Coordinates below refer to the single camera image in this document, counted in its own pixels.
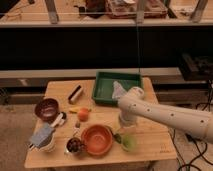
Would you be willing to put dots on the wooden shelf with clutter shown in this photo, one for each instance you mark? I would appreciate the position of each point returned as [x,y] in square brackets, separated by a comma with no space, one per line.
[105,13]

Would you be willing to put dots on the yellow banana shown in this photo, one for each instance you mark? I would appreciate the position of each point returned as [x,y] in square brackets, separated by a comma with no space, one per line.
[78,109]

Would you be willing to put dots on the white crumpled cloth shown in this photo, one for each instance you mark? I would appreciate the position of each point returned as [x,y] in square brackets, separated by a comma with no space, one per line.
[118,90]

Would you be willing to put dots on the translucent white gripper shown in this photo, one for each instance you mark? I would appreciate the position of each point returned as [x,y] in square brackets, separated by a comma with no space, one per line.
[127,124]

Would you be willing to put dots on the white handled utensil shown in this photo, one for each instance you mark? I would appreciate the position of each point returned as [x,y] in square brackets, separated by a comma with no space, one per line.
[60,120]

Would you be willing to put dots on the dark red bowl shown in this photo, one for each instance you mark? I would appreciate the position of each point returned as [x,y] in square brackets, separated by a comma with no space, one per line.
[47,110]

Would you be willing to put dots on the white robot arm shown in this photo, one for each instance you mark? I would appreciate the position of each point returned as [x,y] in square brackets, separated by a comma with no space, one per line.
[196,123]

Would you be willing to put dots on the orange bowl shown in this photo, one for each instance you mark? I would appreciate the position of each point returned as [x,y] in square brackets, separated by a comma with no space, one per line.
[97,139]

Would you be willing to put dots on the white mug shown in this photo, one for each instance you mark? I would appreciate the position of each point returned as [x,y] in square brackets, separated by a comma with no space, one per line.
[50,146]

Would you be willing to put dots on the light green cup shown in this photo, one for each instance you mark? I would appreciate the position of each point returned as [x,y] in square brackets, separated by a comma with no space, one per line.
[128,142]

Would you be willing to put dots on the glass cup with dark contents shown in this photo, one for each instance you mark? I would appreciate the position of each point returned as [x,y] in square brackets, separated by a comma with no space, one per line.
[74,146]

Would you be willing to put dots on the orange fruit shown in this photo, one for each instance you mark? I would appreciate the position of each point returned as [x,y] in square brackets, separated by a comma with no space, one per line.
[83,114]

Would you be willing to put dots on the green plastic tray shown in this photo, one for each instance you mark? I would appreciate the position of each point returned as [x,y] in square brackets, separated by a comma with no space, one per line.
[103,86]

